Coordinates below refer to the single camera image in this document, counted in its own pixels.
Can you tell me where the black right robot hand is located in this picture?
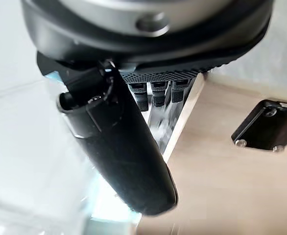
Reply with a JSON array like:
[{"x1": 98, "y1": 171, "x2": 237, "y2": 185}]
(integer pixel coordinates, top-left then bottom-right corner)
[{"x1": 20, "y1": 0, "x2": 274, "y2": 216}]

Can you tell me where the black metal plate with screws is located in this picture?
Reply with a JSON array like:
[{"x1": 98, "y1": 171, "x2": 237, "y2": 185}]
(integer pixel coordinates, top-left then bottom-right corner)
[{"x1": 231, "y1": 99, "x2": 287, "y2": 153}]

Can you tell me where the clear plastic folder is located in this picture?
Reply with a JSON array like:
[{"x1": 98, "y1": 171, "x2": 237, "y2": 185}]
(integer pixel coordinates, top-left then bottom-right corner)
[{"x1": 0, "y1": 70, "x2": 144, "y2": 235}]

